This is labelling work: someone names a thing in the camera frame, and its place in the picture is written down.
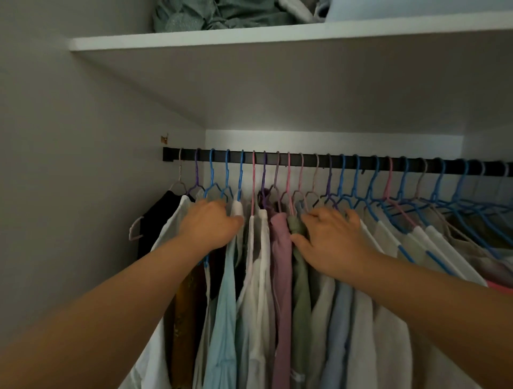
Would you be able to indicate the person's right hand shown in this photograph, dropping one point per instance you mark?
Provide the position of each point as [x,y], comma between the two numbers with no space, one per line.
[336,244]

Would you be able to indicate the person's left hand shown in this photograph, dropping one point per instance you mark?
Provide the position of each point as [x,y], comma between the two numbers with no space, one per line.
[208,226]

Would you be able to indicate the black sheer top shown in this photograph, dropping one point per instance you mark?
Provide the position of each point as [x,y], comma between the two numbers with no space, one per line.
[156,224]

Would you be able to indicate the beige plastic hanger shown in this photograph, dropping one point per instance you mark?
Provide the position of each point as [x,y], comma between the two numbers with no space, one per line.
[300,176]
[180,172]
[316,172]
[421,176]

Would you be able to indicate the white floral blouse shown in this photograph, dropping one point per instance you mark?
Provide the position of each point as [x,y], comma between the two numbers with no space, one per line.
[262,260]

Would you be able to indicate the mauve pink shorts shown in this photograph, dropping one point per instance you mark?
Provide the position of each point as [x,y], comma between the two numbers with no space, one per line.
[280,280]

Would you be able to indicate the green shorts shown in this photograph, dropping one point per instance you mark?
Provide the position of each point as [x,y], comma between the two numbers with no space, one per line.
[300,300]

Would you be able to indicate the mauve grey plastic hanger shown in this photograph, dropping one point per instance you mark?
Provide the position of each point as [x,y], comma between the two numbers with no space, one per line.
[276,172]

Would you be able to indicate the white wardrobe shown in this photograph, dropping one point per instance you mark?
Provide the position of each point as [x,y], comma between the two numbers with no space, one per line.
[100,120]

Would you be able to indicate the person's left forearm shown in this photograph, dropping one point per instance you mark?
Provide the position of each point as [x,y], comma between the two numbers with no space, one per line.
[100,320]

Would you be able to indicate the person's right forearm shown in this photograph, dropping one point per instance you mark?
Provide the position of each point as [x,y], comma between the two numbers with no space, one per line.
[441,320]

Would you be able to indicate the white folded cloth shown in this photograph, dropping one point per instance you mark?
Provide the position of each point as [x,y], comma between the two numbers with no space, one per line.
[294,10]

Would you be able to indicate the black clothes rail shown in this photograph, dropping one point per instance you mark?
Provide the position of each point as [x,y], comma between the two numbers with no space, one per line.
[170,154]

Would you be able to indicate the small brass wall fitting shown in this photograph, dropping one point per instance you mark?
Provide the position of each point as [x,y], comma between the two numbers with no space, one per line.
[164,139]

